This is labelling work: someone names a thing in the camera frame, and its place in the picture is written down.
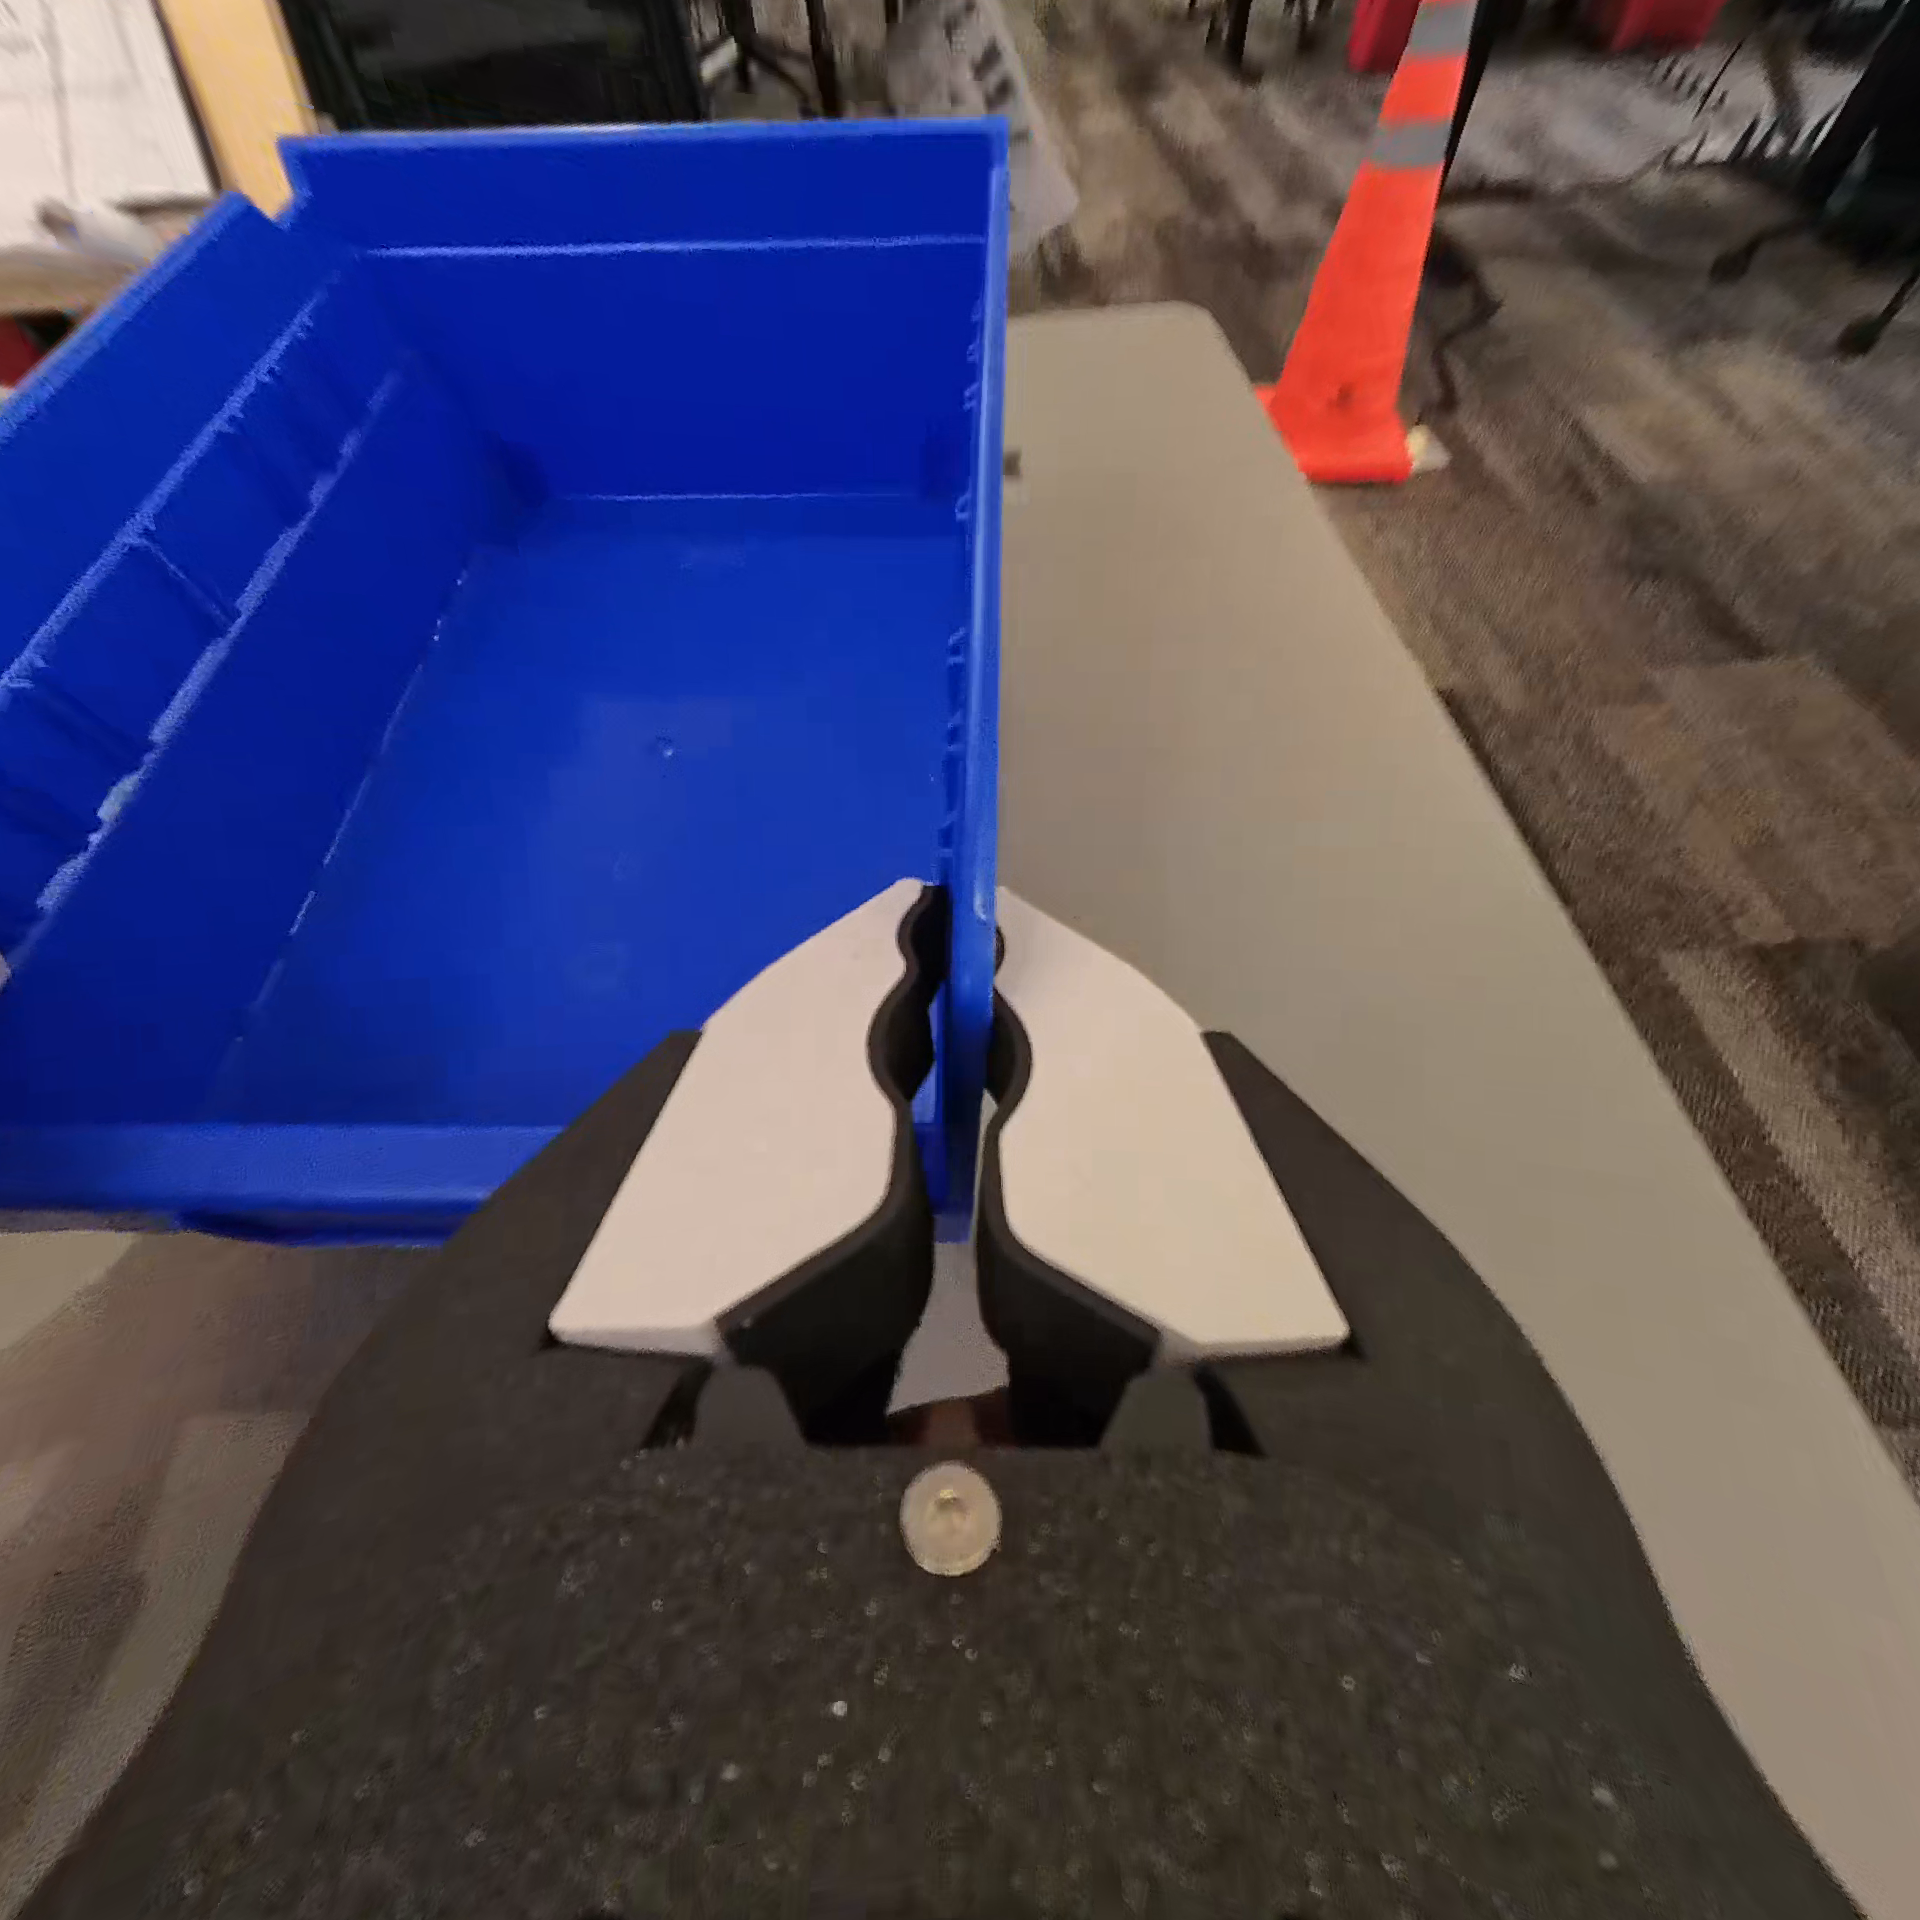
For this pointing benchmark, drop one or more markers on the printed instruction sheet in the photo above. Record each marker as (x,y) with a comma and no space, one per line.
(90,106)

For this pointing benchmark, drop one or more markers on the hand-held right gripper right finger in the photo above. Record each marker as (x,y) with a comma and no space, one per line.
(1154,1171)

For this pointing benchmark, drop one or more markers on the blue storage bin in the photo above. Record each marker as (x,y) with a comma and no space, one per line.
(599,751)

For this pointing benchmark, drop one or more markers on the orange traffic cone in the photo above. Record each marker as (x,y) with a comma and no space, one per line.
(1372,330)

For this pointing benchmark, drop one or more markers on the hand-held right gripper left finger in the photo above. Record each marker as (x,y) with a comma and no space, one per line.
(734,1171)

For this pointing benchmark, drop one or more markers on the laminated floor sheet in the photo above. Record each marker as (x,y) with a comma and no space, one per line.
(974,106)

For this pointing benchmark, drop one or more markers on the red bag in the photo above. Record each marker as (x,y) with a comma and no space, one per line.
(1651,24)
(1376,33)

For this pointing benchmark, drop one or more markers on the black office chair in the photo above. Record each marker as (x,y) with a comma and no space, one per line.
(494,60)

